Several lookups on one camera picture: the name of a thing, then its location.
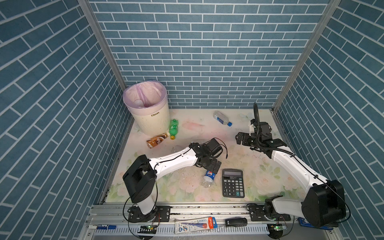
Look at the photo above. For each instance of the right small circuit board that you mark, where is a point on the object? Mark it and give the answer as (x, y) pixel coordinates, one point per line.
(276, 228)

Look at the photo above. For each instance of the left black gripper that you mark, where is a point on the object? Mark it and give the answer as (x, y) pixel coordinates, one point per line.
(212, 167)

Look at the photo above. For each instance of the green plastic bottle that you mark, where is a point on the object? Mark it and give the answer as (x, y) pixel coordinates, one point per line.
(174, 128)

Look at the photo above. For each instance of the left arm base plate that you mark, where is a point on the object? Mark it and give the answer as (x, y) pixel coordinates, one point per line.
(159, 214)

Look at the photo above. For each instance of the red white toothpaste box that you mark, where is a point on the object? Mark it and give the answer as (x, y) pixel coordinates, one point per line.
(195, 225)

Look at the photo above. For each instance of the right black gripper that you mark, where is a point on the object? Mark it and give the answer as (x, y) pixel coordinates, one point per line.
(244, 140)

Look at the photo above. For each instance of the black desk calculator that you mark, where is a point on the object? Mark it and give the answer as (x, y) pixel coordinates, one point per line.
(233, 183)

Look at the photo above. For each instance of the brown coffee bottle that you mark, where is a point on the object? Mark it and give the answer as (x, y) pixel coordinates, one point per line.
(155, 141)

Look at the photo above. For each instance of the pepsi label bottle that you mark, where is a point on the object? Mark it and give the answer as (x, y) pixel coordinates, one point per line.
(208, 179)

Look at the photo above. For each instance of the blue marker pen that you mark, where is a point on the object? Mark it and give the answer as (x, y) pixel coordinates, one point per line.
(106, 227)

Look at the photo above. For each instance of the left small circuit board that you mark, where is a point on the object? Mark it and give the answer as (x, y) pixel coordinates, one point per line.
(147, 230)

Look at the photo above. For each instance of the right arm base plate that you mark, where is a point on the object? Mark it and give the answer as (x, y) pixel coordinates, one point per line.
(259, 213)

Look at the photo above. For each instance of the small circuit board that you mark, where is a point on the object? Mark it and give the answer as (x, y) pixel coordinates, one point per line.
(147, 230)
(276, 228)

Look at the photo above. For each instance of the pink bin liner bag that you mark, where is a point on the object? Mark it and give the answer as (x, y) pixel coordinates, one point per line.
(152, 93)

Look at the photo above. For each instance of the clear bottle blue cap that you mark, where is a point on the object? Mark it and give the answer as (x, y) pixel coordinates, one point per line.
(221, 118)

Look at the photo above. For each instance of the aluminium rail frame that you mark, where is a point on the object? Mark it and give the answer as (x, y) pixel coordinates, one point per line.
(117, 214)

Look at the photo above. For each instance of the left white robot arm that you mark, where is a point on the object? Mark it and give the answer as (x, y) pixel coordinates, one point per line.
(142, 175)

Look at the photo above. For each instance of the black car key fob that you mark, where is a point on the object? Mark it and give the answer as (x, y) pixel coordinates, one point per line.
(236, 222)

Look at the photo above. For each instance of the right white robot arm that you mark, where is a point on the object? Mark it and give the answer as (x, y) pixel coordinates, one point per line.
(324, 202)

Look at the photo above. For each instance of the white plastic trash bin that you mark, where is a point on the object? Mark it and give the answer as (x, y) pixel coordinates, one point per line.
(154, 124)

